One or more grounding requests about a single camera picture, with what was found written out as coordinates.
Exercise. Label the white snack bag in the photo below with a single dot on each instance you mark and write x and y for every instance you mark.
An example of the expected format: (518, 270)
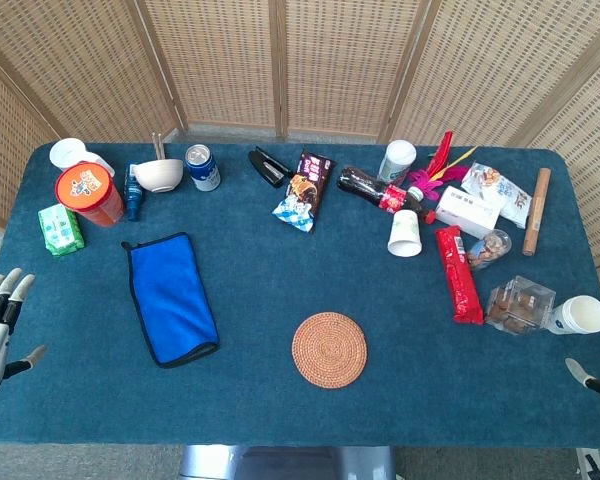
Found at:
(500, 190)

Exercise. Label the bamboo folding screen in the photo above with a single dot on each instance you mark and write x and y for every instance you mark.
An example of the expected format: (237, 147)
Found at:
(230, 60)

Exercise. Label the red biscuit pack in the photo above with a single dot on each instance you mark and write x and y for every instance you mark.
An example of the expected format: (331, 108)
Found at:
(459, 275)

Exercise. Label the round woven rattan coaster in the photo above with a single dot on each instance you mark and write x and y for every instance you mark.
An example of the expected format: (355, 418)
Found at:
(330, 350)

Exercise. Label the white and green lidded cup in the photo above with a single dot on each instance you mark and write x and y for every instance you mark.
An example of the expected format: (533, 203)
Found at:
(396, 160)

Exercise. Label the white paper cup blue logo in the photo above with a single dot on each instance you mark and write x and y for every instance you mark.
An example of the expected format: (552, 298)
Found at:
(580, 315)

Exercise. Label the cola bottle with red label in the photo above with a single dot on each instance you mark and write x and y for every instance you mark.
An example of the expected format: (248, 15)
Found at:
(375, 190)

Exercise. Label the brown chocolate snack bag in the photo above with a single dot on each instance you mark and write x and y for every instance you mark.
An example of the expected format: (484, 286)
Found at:
(305, 192)

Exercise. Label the blue table cloth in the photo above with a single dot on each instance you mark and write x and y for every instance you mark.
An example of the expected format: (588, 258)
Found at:
(280, 415)

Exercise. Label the wooden rolling pin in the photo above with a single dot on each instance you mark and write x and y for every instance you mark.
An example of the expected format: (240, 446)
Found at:
(536, 212)

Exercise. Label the grey and blue cloth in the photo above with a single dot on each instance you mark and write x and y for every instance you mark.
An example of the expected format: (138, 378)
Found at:
(175, 300)

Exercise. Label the colourful feather shuttlecock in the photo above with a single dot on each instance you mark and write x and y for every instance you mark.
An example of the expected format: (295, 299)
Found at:
(430, 177)

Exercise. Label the small blue bottle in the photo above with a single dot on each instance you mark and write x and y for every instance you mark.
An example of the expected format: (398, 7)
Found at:
(133, 197)

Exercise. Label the white ceramic bowl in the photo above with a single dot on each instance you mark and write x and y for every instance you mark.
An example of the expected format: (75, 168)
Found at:
(157, 175)

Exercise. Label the red tub with orange lid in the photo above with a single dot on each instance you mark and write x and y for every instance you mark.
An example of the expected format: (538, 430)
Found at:
(87, 190)

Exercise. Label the white paper cup green print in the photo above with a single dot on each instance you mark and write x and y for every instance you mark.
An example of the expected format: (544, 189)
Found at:
(405, 232)

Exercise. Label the blue and white drink can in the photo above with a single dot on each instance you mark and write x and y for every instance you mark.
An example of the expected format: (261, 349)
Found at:
(203, 170)

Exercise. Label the clear plastic snack box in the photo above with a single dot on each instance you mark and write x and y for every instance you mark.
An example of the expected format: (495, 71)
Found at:
(520, 305)

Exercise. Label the white plastic cup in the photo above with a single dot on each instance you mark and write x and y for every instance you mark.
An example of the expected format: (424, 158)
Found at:
(67, 152)

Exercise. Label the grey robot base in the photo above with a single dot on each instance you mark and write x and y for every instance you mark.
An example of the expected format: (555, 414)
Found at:
(285, 462)

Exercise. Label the black stapler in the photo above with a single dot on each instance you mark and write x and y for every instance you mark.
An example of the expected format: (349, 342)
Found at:
(267, 165)

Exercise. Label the white cardboard box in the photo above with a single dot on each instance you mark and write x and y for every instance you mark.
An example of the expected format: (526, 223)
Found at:
(467, 210)

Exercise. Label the white stand part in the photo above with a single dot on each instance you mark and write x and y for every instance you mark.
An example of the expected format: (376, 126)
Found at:
(597, 465)

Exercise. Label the green tissue pack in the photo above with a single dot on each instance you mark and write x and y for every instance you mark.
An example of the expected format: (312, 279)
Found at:
(60, 230)

